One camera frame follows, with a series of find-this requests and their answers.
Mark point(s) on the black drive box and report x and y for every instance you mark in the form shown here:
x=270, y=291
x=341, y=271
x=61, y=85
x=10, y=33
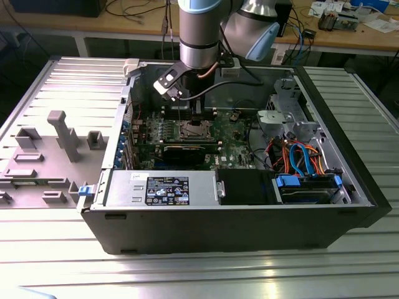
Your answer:
x=243, y=187

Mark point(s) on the white printed sheet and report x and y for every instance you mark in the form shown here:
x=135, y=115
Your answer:
x=383, y=26

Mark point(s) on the coin cell battery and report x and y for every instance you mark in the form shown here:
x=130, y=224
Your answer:
x=234, y=117

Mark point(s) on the hard disk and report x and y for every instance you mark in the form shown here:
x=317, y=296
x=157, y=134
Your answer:
x=305, y=194

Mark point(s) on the silver CPU chip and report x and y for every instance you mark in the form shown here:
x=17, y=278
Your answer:
x=194, y=130

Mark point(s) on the CPU socket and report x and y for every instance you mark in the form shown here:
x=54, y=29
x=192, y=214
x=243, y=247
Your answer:
x=196, y=137

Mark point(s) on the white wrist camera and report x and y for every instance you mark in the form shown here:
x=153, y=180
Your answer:
x=165, y=84

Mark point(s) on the grey parts rack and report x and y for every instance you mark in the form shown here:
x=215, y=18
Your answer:
x=46, y=162

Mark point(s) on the green motherboard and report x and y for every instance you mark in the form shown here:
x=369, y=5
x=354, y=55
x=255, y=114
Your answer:
x=230, y=149

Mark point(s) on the wooden work desk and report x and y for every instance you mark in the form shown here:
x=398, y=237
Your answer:
x=343, y=42

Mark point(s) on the blue disk carrier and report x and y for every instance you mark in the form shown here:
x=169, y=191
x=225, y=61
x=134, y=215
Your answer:
x=286, y=181

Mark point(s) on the silver power supply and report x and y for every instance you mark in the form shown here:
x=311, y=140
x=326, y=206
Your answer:
x=124, y=187

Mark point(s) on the blue plastic latch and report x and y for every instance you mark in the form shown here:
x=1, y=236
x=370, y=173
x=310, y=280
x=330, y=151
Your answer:
x=85, y=191

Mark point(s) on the black PC case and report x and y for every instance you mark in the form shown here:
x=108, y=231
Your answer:
x=218, y=230

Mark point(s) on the grey plastic case latch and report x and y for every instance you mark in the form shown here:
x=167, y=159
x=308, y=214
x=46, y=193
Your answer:
x=131, y=67

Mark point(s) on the grey circuit device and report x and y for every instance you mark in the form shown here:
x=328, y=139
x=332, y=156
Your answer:
x=347, y=21

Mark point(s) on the blue box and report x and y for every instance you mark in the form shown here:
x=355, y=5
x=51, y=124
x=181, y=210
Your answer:
x=371, y=3

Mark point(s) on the copper coil part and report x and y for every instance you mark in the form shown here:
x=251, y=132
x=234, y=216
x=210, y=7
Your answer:
x=327, y=21

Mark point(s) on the blue card retainer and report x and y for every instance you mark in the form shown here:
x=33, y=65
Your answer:
x=124, y=126

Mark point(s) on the white paper sheets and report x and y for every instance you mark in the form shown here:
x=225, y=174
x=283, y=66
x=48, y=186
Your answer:
x=321, y=7

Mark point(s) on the small black adapter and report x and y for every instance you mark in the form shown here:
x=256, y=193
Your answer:
x=310, y=33

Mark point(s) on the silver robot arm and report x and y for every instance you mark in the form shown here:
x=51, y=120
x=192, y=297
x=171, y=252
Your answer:
x=198, y=31

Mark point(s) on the black graphics card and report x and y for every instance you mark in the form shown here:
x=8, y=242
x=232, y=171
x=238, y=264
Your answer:
x=184, y=154

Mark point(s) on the silver metal disk bay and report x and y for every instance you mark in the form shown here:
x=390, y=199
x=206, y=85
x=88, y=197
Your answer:
x=274, y=120

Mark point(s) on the black upright device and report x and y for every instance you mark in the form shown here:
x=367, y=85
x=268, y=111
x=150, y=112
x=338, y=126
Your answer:
x=284, y=18

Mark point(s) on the large black box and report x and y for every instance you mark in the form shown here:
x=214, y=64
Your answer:
x=56, y=7

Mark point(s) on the white camera box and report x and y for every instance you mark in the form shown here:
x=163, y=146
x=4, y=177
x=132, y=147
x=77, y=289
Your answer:
x=230, y=71

